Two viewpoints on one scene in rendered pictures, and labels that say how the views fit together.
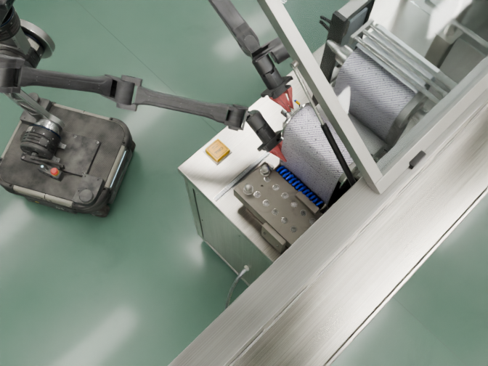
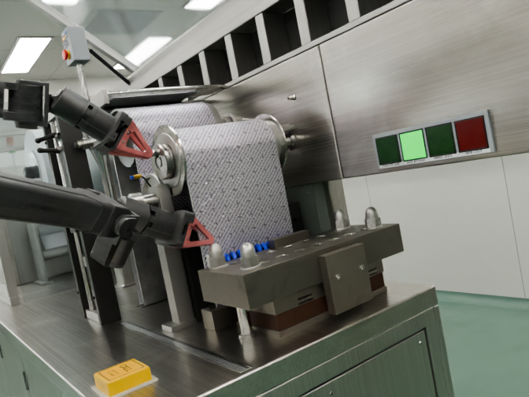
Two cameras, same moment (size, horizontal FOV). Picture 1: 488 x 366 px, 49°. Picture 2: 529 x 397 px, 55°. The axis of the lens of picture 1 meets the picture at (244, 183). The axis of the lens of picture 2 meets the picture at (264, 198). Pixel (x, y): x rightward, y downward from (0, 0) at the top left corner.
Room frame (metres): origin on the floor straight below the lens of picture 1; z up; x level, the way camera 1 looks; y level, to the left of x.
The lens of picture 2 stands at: (0.50, 0.83, 1.19)
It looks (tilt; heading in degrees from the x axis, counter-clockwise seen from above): 3 degrees down; 280
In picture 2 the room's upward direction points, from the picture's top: 11 degrees counter-clockwise
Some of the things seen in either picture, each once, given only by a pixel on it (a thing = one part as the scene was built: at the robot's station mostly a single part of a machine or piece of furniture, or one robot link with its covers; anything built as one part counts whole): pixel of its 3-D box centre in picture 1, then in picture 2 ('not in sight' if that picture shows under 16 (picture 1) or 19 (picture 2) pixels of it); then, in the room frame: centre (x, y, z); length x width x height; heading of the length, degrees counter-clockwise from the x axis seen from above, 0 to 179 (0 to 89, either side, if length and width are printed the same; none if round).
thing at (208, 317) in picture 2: not in sight; (264, 298); (0.74, -0.22, 0.92); 0.28 x 0.04 x 0.04; 46
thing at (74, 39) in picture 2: not in sight; (72, 46); (1.24, -0.58, 1.66); 0.07 x 0.07 x 0.10; 47
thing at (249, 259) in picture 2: (248, 187); (248, 255); (0.71, -0.02, 1.05); 0.04 x 0.04 x 0.04
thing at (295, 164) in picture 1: (305, 173); (245, 217); (0.74, -0.21, 1.10); 0.23 x 0.01 x 0.18; 46
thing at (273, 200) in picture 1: (288, 215); (305, 260); (0.63, -0.16, 1.00); 0.40 x 0.16 x 0.06; 46
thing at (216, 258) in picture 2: (265, 168); (216, 255); (0.78, -0.08, 1.05); 0.04 x 0.04 x 0.04
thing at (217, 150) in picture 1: (217, 150); (122, 376); (0.92, 0.11, 0.91); 0.07 x 0.07 x 0.02; 46
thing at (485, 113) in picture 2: not in sight; (427, 142); (0.36, -0.13, 1.18); 0.25 x 0.01 x 0.07; 136
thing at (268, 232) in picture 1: (272, 238); (347, 277); (0.55, -0.11, 0.96); 0.10 x 0.03 x 0.11; 46
